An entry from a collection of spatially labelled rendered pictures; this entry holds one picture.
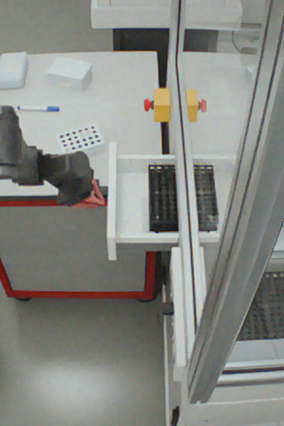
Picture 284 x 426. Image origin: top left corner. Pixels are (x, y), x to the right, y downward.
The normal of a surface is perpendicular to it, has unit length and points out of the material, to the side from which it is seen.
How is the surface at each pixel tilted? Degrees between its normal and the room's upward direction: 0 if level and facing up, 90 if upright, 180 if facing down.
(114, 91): 0
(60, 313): 0
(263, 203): 90
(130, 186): 0
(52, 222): 90
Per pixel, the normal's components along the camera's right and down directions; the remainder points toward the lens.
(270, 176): 0.01, 0.82
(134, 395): 0.01, -0.57
